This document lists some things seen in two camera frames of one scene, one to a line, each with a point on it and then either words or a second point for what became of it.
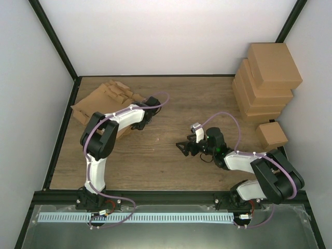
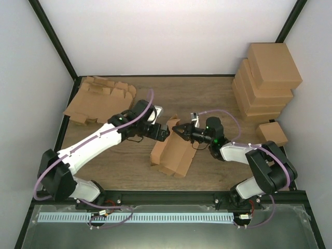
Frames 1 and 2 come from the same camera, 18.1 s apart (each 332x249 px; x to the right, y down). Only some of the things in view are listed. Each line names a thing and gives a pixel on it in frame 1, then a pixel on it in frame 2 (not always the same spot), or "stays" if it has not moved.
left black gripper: [138, 127] to [162, 136]
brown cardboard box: [108, 97] to [174, 155]
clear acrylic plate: [268, 227] stays
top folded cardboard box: [273, 66] stays
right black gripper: [192, 144] to [188, 134]
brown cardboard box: [271, 135] stays
